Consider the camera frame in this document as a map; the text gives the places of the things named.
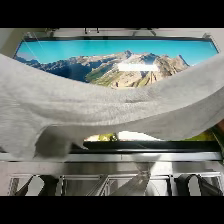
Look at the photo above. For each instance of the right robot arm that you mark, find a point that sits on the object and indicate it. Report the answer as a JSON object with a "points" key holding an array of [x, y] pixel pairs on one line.
{"points": [[196, 186]]}

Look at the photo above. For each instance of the grey T-shirt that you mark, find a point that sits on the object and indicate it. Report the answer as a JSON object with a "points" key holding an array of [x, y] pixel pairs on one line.
{"points": [[100, 103]]}

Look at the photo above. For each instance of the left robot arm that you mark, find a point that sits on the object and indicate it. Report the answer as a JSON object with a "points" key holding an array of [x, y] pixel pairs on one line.
{"points": [[46, 186]]}

